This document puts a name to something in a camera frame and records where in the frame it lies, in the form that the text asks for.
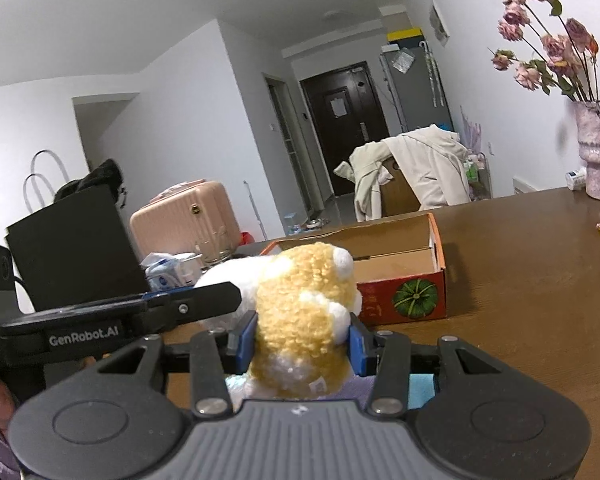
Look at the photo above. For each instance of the grey refrigerator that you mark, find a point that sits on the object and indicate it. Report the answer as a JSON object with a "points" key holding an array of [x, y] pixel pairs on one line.
{"points": [[415, 95]]}

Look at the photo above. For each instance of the dark entrance door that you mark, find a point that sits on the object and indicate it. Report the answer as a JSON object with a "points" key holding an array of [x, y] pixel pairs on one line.
{"points": [[340, 150]]}

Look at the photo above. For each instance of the clear plastic bag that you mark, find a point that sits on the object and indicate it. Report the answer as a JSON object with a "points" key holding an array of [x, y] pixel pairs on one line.
{"points": [[402, 61]]}

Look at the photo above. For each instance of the orange cardboard box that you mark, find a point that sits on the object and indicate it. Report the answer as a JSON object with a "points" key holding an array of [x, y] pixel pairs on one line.
{"points": [[420, 260]]}

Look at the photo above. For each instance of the purple bouquet wrap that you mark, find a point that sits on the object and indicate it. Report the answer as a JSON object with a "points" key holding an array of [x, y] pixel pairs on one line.
{"points": [[472, 132]]}

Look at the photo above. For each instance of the paper notice on door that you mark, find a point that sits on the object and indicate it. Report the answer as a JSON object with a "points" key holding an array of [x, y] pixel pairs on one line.
{"points": [[338, 104]]}

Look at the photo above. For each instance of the white mop stick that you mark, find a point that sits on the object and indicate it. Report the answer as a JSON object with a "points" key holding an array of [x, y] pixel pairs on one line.
{"points": [[254, 210]]}

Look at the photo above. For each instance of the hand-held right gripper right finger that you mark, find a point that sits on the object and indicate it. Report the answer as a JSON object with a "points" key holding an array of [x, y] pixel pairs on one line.
{"points": [[360, 350]]}

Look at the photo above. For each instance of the yellow and black box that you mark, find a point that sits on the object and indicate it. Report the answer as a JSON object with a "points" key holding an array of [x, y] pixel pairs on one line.
{"points": [[405, 35]]}

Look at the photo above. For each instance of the white wall heater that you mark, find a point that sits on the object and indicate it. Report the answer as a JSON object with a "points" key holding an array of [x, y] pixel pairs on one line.
{"points": [[527, 186]]}

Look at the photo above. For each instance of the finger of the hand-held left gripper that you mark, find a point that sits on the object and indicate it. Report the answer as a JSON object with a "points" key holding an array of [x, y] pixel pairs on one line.
{"points": [[200, 302]]}

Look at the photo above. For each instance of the blue and white tissue packet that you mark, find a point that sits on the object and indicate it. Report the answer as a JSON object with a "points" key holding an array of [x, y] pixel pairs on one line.
{"points": [[167, 270]]}

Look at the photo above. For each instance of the lavender fluffy cloth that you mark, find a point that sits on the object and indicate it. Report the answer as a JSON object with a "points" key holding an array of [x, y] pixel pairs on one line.
{"points": [[357, 391]]}

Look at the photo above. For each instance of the wall electrical panel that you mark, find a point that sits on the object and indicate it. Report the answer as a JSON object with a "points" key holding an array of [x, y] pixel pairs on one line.
{"points": [[439, 20]]}

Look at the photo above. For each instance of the white folded umbrella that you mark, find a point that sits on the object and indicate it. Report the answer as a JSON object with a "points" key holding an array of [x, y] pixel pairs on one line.
{"points": [[434, 80]]}

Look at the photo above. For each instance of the small white bottle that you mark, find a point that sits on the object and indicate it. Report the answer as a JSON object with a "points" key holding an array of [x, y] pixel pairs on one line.
{"points": [[576, 180]]}

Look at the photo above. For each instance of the pink suitcase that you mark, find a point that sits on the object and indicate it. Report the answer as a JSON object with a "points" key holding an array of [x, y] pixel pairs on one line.
{"points": [[180, 225]]}

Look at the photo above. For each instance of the glass jar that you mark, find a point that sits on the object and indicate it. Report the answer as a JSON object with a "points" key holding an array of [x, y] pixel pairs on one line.
{"points": [[219, 252]]}

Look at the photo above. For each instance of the light blue cloth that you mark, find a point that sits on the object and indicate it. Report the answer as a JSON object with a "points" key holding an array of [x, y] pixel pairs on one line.
{"points": [[422, 390]]}

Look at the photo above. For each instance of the beige coat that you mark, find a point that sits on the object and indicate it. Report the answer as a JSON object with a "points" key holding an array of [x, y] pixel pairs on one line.
{"points": [[430, 165]]}

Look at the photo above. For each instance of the black fuzzy garment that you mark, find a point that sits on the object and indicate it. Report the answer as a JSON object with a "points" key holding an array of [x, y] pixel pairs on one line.
{"points": [[97, 177]]}

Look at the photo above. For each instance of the dried pink roses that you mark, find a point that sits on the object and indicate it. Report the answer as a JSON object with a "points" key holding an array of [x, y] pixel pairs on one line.
{"points": [[555, 50]]}

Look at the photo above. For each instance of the yellow and white plush toy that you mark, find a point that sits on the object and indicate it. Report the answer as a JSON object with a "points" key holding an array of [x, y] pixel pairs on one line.
{"points": [[300, 320]]}

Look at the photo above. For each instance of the storage cart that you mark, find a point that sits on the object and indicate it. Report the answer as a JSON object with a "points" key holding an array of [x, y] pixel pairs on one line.
{"points": [[477, 175]]}

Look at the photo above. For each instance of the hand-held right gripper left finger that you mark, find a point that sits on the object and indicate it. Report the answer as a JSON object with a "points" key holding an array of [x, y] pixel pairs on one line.
{"points": [[246, 345]]}

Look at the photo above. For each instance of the wooden chair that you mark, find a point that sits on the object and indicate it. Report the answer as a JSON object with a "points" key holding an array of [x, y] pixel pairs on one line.
{"points": [[400, 192]]}

